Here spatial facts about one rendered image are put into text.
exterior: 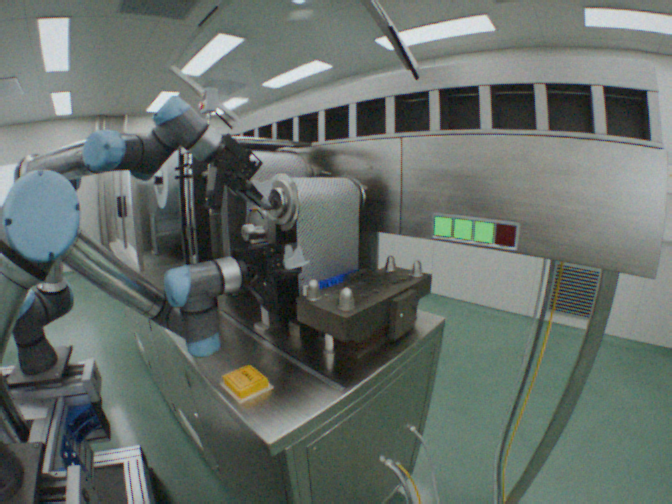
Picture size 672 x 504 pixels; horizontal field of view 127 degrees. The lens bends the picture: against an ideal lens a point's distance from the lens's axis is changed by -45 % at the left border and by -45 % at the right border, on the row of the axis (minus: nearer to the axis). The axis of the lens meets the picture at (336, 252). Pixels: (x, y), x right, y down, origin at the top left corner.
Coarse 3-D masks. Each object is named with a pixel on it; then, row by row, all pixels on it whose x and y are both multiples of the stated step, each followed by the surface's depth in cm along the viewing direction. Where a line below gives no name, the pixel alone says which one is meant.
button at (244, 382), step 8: (248, 368) 59; (224, 376) 56; (232, 376) 56; (240, 376) 56; (248, 376) 56; (256, 376) 56; (264, 376) 57; (232, 384) 53; (240, 384) 53; (248, 384) 54; (256, 384) 54; (264, 384) 56; (240, 392) 51; (248, 392) 53; (256, 392) 54
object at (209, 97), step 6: (204, 90) 103; (210, 90) 102; (216, 90) 104; (204, 96) 103; (210, 96) 103; (216, 96) 104; (204, 102) 104; (210, 102) 103; (216, 102) 105; (204, 108) 104; (210, 108) 104; (216, 108) 106
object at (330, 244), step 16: (304, 224) 75; (320, 224) 79; (336, 224) 83; (352, 224) 88; (304, 240) 76; (320, 240) 80; (336, 240) 84; (352, 240) 89; (304, 256) 76; (320, 256) 81; (336, 256) 85; (352, 256) 91; (304, 272) 77; (320, 272) 82; (336, 272) 86
